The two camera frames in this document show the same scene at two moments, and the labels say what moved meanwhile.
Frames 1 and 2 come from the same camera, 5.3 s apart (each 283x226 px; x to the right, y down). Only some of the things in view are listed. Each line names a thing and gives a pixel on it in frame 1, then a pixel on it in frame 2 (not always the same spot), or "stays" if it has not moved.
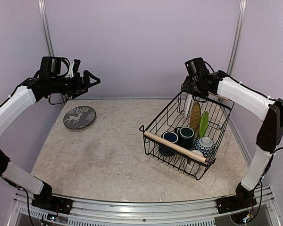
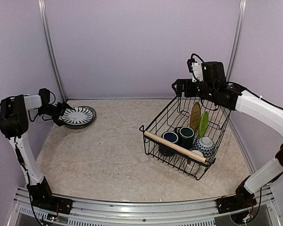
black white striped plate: (186, 99) → (79, 115)
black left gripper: (87, 84) → (62, 107)
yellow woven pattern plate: (195, 116) stays
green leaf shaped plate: (203, 124) stays
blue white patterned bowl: (205, 145) stays
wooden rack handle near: (174, 146) stays
